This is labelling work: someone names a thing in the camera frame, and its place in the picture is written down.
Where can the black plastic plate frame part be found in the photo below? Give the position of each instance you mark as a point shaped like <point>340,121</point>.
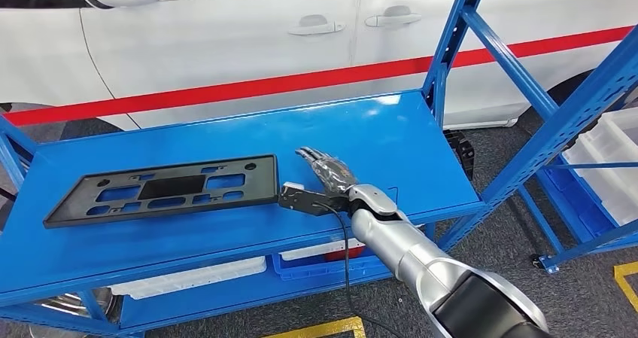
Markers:
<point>261,186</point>

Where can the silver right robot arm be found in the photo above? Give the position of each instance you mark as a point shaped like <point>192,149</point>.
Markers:
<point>389,241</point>

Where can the blue metal shelf rack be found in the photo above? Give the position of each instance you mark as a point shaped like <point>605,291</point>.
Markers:
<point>544,221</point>
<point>349,141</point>

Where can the red item in bin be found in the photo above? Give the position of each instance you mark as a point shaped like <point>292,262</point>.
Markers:
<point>344,255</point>

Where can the blue plastic bin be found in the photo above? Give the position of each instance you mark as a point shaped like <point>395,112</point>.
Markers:
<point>573,211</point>
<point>319,271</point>

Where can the black ribbed object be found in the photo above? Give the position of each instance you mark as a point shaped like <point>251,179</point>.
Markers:
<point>461,151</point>

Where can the white car with red stripe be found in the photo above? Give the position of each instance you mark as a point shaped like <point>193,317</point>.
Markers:
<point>224,51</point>

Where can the yellow floor tape square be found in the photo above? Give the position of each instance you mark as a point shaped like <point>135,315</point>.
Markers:
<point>339,326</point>
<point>625,268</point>

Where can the black rack caster wheel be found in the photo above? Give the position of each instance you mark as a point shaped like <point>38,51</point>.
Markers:
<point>536,261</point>

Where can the chrome base stanchion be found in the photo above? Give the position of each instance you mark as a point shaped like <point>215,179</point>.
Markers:
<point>75,303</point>

